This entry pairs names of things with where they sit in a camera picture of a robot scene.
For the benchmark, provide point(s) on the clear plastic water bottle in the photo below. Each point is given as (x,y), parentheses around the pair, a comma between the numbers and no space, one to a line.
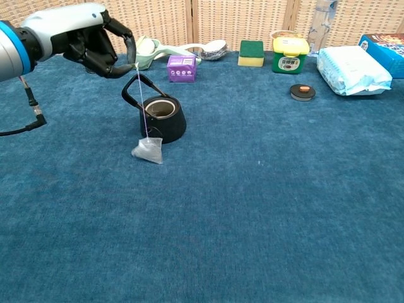
(320,25)

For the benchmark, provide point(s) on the black cast iron teapot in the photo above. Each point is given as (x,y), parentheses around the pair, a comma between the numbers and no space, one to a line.
(175,126)

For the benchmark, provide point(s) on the blue cookie box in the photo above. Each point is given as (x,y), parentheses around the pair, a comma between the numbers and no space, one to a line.
(388,53)

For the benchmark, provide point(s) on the blue table cloth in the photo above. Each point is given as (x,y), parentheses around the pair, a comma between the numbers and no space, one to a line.
(221,221)

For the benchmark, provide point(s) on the clear plastic cup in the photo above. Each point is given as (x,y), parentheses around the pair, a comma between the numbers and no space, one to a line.
(217,53)

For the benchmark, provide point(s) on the small purple box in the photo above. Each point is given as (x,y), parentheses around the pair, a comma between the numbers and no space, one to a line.
(181,69)

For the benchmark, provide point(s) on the green and yellow sponge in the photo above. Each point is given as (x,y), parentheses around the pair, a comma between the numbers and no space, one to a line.
(251,50)

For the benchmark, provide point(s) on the pale green lint roller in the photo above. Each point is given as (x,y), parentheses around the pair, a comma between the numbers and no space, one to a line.
(145,47)

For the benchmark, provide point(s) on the black teapot lid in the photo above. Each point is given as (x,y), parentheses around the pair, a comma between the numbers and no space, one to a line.
(303,94)

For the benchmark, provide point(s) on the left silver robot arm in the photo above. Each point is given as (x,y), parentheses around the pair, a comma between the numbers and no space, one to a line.
(9,50)

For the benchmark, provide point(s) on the orange sealed snack cup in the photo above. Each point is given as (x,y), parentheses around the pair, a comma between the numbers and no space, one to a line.
(284,33)

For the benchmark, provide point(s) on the woven bamboo folding screen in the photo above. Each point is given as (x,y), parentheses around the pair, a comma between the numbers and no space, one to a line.
(236,19)

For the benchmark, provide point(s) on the light blue wet wipes pack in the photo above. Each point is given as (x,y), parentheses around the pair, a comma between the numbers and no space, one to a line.
(350,69)

